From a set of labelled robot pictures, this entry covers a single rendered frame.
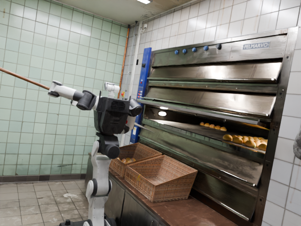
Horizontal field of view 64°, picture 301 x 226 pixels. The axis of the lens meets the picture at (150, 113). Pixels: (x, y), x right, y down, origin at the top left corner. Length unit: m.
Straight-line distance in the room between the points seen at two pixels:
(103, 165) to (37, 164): 1.90
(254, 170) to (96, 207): 1.33
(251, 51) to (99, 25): 2.52
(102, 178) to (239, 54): 1.59
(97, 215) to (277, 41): 2.00
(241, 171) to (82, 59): 2.77
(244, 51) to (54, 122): 2.76
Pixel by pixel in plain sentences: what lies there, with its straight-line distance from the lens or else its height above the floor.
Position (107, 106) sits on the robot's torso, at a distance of 1.91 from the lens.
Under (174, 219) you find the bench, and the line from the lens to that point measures 1.99.
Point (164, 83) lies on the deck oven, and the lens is 2.97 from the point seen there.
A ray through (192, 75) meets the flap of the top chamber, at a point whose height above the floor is 1.77.
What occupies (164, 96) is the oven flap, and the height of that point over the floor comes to 1.51.
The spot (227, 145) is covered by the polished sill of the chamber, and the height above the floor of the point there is 1.16.
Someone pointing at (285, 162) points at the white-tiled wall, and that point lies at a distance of 1.90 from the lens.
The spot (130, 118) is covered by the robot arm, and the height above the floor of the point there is 1.24.
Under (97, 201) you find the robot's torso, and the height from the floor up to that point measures 0.51.
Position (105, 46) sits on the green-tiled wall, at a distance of 4.00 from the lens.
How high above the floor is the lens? 1.44
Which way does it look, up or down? 3 degrees down
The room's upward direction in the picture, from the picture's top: 9 degrees clockwise
